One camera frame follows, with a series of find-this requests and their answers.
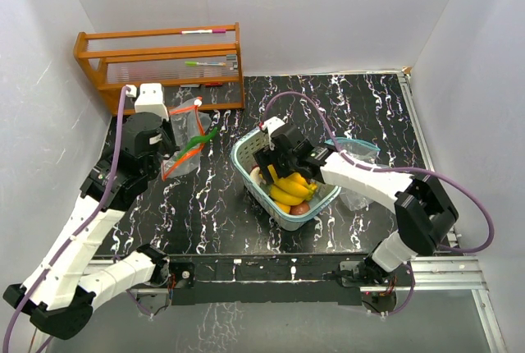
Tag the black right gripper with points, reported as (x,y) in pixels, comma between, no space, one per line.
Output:
(267,156)

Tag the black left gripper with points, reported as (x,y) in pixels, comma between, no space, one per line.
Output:
(171,144)

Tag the green chili pepper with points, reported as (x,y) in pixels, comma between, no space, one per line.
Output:
(196,144)

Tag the clear bag orange zipper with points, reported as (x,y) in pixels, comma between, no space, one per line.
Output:
(187,122)

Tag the yellow banana bunch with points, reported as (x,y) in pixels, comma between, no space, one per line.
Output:
(290,191)

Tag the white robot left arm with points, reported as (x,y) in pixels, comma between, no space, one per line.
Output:
(58,296)

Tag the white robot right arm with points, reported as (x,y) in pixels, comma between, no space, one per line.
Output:
(423,211)

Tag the white garlic bulb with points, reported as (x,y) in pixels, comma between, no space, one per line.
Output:
(257,177)

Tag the brown passion fruit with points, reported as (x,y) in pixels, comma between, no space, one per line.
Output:
(299,209)

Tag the light green plastic basket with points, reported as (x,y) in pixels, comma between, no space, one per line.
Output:
(244,161)

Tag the green pen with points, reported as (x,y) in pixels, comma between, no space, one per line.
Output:
(195,63)

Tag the orange wooden shelf rack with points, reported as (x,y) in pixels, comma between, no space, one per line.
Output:
(113,59)

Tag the small grey box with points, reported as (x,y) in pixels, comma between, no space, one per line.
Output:
(232,62)

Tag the pink white pen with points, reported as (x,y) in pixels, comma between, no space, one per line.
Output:
(203,31)

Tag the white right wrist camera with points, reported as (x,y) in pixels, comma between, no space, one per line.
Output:
(269,126)

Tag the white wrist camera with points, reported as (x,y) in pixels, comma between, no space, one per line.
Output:
(151,99)
(269,126)

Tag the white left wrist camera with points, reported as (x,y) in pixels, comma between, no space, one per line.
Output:
(151,99)

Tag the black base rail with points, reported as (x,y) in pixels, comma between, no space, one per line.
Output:
(264,278)

